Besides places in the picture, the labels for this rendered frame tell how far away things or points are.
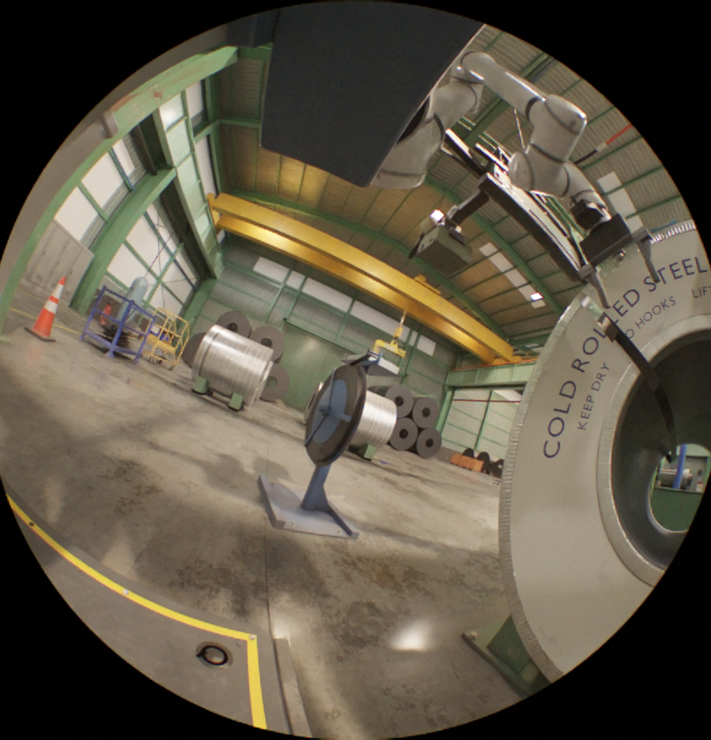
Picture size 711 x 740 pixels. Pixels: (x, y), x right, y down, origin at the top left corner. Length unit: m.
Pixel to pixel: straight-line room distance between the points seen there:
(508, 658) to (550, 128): 1.35
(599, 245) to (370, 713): 1.11
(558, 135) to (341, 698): 1.21
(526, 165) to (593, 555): 0.82
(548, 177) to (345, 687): 1.21
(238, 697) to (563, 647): 0.64
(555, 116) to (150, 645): 0.92
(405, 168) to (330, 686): 1.13
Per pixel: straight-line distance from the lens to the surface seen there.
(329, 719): 0.73
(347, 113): 0.31
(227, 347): 4.81
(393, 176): 0.56
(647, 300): 0.84
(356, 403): 1.30
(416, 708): 0.84
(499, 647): 1.09
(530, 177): 0.62
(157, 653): 0.36
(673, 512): 3.17
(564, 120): 0.59
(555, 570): 0.74
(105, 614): 0.39
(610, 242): 0.63
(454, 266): 1.31
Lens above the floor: 0.64
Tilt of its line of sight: 11 degrees up
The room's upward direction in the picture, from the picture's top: 21 degrees clockwise
